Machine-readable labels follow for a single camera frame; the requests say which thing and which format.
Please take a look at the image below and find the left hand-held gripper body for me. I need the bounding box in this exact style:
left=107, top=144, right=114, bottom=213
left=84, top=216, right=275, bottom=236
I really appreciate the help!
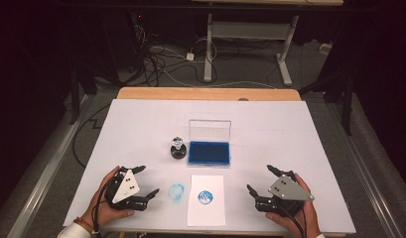
left=104, top=166, right=149, bottom=213

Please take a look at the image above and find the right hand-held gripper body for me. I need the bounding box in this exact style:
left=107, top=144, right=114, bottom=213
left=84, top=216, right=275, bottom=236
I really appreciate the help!
left=254, top=170, right=316, bottom=218

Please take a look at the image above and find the black round stamp cap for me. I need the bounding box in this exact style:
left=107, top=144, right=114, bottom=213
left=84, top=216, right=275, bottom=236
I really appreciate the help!
left=170, top=146, right=188, bottom=161

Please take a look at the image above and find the white paper sheet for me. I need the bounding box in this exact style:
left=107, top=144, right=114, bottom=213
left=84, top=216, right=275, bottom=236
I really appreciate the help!
left=186, top=174, right=227, bottom=228

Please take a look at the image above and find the stamp with clear handle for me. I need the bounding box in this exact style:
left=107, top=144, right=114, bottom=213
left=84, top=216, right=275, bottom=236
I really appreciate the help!
left=170, top=136, right=188, bottom=161

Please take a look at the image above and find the blue ink pad clear case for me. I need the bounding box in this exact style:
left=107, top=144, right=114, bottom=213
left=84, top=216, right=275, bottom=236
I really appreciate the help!
left=187, top=119, right=232, bottom=168

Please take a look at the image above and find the person's left hand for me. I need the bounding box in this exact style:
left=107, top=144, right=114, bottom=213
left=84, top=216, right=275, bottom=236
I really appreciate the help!
left=80, top=166, right=136, bottom=233

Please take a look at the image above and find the person's right hand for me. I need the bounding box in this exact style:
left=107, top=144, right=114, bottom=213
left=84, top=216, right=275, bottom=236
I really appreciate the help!
left=264, top=173, right=323, bottom=238

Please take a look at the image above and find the large white table cover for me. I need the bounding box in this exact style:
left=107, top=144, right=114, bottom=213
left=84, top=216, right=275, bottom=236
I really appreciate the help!
left=63, top=98, right=357, bottom=235

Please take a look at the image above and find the wooden table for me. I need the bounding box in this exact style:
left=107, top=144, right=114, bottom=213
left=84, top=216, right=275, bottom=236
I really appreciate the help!
left=70, top=86, right=347, bottom=238

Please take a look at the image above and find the small white floor box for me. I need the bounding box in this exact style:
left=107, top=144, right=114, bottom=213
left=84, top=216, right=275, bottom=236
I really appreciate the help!
left=319, top=42, right=335, bottom=56

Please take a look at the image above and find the right hand-held gripper black cable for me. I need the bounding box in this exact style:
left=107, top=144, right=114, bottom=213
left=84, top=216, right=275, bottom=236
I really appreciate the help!
left=278, top=202, right=307, bottom=238

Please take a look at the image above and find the hand-held gripper black cable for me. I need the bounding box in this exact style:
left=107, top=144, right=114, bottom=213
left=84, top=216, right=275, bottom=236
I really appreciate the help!
left=90, top=178, right=121, bottom=236
left=278, top=202, right=307, bottom=238

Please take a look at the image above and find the left hand-held gripper black cable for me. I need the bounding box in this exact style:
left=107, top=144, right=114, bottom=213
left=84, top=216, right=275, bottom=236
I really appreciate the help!
left=90, top=178, right=121, bottom=236

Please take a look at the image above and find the red wrist bracelet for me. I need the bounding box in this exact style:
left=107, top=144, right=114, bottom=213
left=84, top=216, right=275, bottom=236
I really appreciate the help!
left=72, top=216, right=94, bottom=233

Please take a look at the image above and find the black floor cable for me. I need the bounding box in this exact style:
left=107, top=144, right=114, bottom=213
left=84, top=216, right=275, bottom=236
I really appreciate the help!
left=71, top=103, right=111, bottom=169

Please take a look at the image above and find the grey metal floor rail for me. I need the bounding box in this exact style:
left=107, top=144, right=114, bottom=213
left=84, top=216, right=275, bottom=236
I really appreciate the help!
left=5, top=94, right=94, bottom=238
left=326, top=102, right=405, bottom=238

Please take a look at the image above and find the white floor cable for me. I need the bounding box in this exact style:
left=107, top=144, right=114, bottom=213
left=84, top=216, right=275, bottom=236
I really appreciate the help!
left=157, top=63, right=278, bottom=90

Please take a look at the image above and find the white metal frame desk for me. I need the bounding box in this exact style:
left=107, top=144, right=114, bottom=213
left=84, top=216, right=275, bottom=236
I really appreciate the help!
left=192, top=0, right=344, bottom=87

